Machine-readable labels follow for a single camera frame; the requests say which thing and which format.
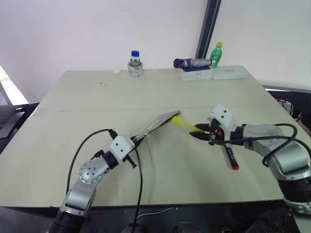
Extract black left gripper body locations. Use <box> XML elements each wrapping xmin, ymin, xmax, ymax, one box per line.
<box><xmin>122</xmin><ymin>135</ymin><xmax>142</xmax><ymax>169</ymax></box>

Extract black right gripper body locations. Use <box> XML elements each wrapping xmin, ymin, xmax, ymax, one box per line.
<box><xmin>206</xmin><ymin>118</ymin><xmax>225</xmax><ymax>147</ymax></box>

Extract yellow highlighter pen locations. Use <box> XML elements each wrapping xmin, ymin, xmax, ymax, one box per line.
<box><xmin>171</xmin><ymin>116</ymin><xmax>204</xmax><ymax>133</ymax></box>

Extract grid pattern zip pouch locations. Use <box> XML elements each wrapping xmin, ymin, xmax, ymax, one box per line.
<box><xmin>132</xmin><ymin>110</ymin><xmax>183</xmax><ymax>144</ymax></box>

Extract black marker with red cap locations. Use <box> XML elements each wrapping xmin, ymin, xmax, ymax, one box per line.
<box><xmin>224</xmin><ymin>144</ymin><xmax>240</xmax><ymax>171</ymax></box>

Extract white box with blue band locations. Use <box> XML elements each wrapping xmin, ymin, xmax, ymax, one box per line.
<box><xmin>179</xmin><ymin>66</ymin><xmax>213</xmax><ymax>82</ymax></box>

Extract plain white flat box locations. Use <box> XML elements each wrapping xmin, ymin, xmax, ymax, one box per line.
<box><xmin>211</xmin><ymin>66</ymin><xmax>246</xmax><ymax>80</ymax></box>

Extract folded purple grey umbrella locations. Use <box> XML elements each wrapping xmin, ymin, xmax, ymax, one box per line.
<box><xmin>173</xmin><ymin>57</ymin><xmax>212</xmax><ymax>69</ymax></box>

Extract white tape roll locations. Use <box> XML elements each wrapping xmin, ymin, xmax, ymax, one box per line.
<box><xmin>127</xmin><ymin>60</ymin><xmax>144</xmax><ymax>78</ymax></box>

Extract green bottle with yellow cap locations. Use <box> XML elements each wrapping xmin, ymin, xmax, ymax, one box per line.
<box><xmin>209</xmin><ymin>42</ymin><xmax>224</xmax><ymax>68</ymax></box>

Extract white and red bag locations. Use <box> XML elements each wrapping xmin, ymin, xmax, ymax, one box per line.
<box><xmin>277</xmin><ymin>98</ymin><xmax>295</xmax><ymax>115</ymax></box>

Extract clear bottle with blue cap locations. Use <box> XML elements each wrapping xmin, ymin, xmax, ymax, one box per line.
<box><xmin>130</xmin><ymin>50</ymin><xmax>140</xmax><ymax>66</ymax></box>

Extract grey side desk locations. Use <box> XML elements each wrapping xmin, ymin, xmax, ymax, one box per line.
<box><xmin>262</xmin><ymin>83</ymin><xmax>311</xmax><ymax>93</ymax></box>

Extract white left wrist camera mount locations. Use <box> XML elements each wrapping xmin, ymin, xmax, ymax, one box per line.
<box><xmin>108</xmin><ymin>135</ymin><xmax>136</xmax><ymax>164</ymax></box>

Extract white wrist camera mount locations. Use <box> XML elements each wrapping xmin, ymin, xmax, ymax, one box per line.
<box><xmin>209</xmin><ymin>103</ymin><xmax>238</xmax><ymax>141</ymax></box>
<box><xmin>108</xmin><ymin>135</ymin><xmax>136</xmax><ymax>164</ymax></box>

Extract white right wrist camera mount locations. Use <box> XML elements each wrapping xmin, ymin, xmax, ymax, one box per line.
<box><xmin>209</xmin><ymin>103</ymin><xmax>238</xmax><ymax>141</ymax></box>

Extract long black hanging cable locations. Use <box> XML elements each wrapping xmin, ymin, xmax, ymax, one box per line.
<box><xmin>131</xmin><ymin>147</ymin><xmax>144</xmax><ymax>233</ymax></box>

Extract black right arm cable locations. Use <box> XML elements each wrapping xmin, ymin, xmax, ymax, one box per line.
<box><xmin>208</xmin><ymin>123</ymin><xmax>298</xmax><ymax>168</ymax></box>

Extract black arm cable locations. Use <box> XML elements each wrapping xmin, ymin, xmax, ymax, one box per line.
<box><xmin>208</xmin><ymin>123</ymin><xmax>298</xmax><ymax>168</ymax></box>
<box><xmin>66</xmin><ymin>128</ymin><xmax>118</xmax><ymax>195</ymax></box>

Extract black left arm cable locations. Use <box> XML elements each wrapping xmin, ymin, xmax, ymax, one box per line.
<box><xmin>66</xmin><ymin>128</ymin><xmax>118</xmax><ymax>195</ymax></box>

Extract thin white cable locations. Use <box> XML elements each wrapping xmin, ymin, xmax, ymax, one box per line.
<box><xmin>137</xmin><ymin>207</ymin><xmax>174</xmax><ymax>218</ymax></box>

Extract dark grey wall pillar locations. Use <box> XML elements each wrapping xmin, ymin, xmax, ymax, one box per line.
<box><xmin>195</xmin><ymin>0</ymin><xmax>223</xmax><ymax>60</ymax></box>

